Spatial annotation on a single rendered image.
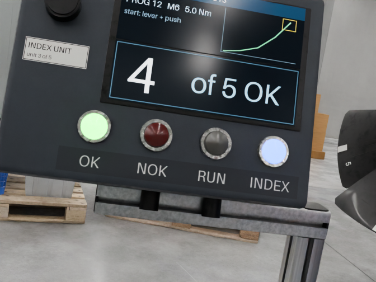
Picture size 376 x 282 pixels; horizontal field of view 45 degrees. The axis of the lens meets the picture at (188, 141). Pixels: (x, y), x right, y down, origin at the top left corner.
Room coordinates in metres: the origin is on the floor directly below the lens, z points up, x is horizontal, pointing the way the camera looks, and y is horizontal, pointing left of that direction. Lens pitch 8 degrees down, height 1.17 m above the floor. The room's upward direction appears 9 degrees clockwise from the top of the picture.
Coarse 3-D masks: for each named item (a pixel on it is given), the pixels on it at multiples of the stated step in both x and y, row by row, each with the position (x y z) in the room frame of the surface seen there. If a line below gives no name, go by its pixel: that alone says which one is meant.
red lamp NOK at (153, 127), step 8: (152, 120) 0.37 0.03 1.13; (160, 120) 0.37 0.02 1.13; (144, 128) 0.37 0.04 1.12; (152, 128) 0.36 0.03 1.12; (160, 128) 0.36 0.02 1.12; (168, 128) 0.37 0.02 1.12; (144, 136) 0.36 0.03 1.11; (152, 136) 0.36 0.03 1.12; (160, 136) 0.36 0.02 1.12; (168, 136) 0.37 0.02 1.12; (144, 144) 0.36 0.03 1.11; (152, 144) 0.36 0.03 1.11; (160, 144) 0.36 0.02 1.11; (168, 144) 0.37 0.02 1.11
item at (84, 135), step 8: (88, 112) 0.36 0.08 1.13; (96, 112) 0.36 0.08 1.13; (80, 120) 0.36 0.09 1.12; (88, 120) 0.36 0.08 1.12; (96, 120) 0.36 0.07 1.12; (104, 120) 0.36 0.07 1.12; (80, 128) 0.36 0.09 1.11; (88, 128) 0.35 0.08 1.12; (96, 128) 0.36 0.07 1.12; (104, 128) 0.36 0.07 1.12; (80, 136) 0.36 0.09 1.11; (88, 136) 0.36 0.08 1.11; (96, 136) 0.36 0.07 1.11; (104, 136) 0.36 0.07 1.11
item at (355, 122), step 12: (348, 120) 1.27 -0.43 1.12; (360, 120) 1.23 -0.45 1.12; (372, 120) 1.19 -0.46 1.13; (348, 132) 1.25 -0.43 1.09; (360, 132) 1.21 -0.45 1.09; (372, 132) 1.18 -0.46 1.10; (348, 144) 1.23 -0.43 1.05; (360, 144) 1.20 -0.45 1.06; (372, 144) 1.17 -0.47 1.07; (348, 156) 1.22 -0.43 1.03; (360, 156) 1.19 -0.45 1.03; (372, 156) 1.16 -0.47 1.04; (348, 168) 1.21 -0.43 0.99; (360, 168) 1.18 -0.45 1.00; (372, 168) 1.15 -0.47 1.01; (348, 180) 1.19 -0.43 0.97
